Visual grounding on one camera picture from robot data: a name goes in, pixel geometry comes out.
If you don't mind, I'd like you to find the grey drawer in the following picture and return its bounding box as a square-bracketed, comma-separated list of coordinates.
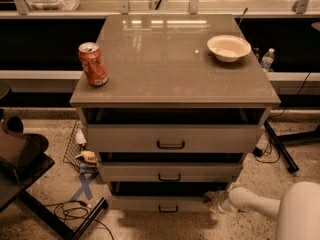
[108, 182, 229, 213]
[84, 108, 264, 153]
[98, 161, 243, 183]

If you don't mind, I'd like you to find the small snack package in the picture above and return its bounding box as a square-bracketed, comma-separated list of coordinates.
[75, 150, 97, 174]

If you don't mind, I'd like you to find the clear water bottle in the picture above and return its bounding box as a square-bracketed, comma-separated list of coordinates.
[260, 48, 275, 72]

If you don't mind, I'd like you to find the grey bottom drawer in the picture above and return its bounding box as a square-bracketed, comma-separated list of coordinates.
[108, 182, 229, 213]

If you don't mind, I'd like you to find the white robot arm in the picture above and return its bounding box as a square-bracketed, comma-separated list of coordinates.
[203, 182, 320, 240]

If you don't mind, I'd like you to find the orange soda can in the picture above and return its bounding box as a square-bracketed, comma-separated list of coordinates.
[78, 42, 108, 87]

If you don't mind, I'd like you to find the black floor cable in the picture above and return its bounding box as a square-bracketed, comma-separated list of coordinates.
[43, 199, 116, 240]

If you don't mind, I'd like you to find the grey drawer cabinet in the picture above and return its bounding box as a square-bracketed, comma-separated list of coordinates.
[69, 13, 282, 215]

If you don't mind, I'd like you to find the brown chair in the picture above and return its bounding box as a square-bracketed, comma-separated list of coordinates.
[0, 116, 49, 172]

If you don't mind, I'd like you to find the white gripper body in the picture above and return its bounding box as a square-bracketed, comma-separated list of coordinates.
[213, 191, 232, 213]

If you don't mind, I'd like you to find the white bowl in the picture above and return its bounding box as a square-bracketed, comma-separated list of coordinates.
[207, 35, 251, 63]

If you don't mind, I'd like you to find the grey top drawer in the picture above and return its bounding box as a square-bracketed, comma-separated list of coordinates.
[84, 108, 264, 153]

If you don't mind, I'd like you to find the wire mesh basket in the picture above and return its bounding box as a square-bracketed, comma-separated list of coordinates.
[63, 121, 81, 171]

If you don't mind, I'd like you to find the black table leg left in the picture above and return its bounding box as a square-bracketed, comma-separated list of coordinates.
[18, 191, 108, 240]

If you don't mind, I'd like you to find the grey middle drawer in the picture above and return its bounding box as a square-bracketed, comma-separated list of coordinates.
[98, 161, 243, 183]

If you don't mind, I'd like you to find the blue tape cross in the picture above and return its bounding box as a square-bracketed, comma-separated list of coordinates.
[70, 174, 96, 201]

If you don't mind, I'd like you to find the black stand leg right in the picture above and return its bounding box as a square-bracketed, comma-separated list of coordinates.
[264, 122, 299, 174]

